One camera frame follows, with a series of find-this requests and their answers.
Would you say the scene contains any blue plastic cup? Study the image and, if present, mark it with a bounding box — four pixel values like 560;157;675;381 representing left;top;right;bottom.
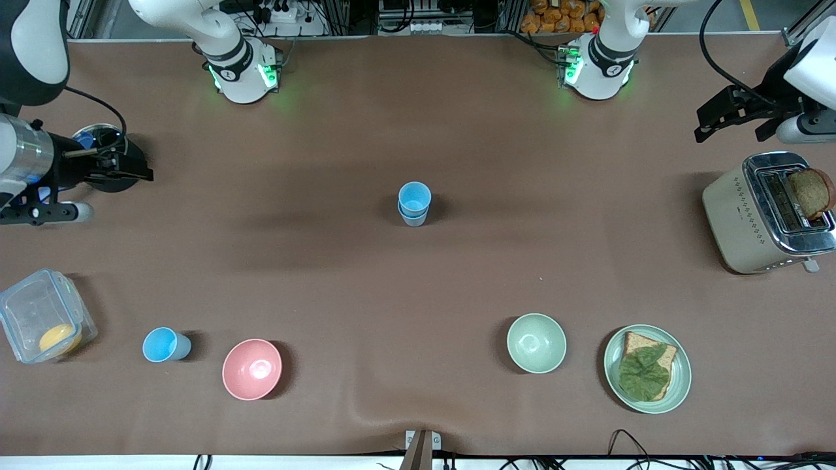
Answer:
142;327;193;363
398;181;432;218

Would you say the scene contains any dark toast slice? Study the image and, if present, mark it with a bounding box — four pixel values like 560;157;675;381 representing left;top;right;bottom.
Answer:
784;168;836;220

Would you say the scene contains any beige chrome toaster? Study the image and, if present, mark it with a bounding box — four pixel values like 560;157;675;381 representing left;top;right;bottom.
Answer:
702;151;836;275

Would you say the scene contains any clear plastic food container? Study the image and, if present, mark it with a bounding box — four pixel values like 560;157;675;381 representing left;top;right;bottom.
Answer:
0;268;99;364

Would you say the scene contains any yellow orange food piece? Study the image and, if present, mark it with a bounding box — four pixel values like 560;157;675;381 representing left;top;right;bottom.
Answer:
39;324;82;356

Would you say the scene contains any bag of orange buns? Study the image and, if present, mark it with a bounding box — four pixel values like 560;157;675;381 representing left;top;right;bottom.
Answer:
520;0;603;35

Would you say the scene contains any power strip with black plugs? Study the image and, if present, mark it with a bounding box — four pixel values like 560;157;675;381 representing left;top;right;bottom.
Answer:
251;0;302;24

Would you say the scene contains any pink bowl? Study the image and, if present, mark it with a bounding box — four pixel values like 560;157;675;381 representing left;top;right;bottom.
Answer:
222;338;283;401

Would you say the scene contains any brown bread slice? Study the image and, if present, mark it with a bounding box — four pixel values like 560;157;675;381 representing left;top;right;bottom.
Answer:
619;331;679;401

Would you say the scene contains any pale green plate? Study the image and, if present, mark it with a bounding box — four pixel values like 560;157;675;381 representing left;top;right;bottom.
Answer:
603;324;692;415

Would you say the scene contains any green lettuce leaf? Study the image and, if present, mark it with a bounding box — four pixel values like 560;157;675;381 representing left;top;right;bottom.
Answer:
618;344;671;401

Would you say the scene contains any brown table cover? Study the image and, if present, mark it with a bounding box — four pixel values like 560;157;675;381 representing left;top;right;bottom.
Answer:
0;34;836;458

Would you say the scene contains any pale green bowl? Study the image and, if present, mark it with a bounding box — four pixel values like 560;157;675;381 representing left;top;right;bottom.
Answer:
507;313;568;375

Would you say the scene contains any black saucepan with blue handle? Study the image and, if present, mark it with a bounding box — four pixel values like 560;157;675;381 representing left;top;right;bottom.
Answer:
37;123;148;200

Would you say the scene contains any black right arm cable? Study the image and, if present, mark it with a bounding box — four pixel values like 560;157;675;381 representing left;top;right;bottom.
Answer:
64;86;127;152

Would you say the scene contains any aluminium frame post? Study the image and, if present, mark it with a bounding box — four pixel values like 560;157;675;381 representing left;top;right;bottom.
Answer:
782;0;836;50
65;0;100;41

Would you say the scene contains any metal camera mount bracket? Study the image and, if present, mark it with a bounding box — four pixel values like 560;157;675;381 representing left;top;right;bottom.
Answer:
400;429;443;470

